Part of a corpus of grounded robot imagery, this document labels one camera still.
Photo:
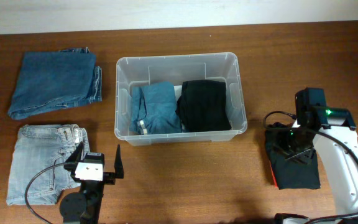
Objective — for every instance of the white label in container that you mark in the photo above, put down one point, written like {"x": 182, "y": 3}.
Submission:
{"x": 177, "y": 89}

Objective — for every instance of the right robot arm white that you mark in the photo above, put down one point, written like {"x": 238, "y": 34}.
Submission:
{"x": 330, "y": 133}

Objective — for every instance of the black garment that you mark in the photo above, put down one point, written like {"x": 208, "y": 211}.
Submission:
{"x": 288, "y": 174}
{"x": 202, "y": 106}

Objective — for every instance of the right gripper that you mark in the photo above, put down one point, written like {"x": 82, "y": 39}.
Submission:
{"x": 304, "y": 156}

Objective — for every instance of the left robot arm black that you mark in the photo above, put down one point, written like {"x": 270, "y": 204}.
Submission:
{"x": 83, "y": 206}

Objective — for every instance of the clear plastic storage container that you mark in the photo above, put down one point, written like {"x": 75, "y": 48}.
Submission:
{"x": 176, "y": 69}

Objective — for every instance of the dark blue folded jeans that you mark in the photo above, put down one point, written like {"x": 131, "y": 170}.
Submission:
{"x": 50, "y": 81}

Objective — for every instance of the red item under garment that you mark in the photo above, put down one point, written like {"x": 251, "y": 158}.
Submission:
{"x": 273, "y": 176}

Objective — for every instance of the small blue denim shorts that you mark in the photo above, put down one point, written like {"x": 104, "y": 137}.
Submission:
{"x": 153, "y": 110}

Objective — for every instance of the light blue folded jeans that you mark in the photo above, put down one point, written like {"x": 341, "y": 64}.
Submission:
{"x": 39, "y": 147}

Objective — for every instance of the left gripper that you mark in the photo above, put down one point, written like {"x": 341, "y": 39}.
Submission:
{"x": 109, "y": 178}

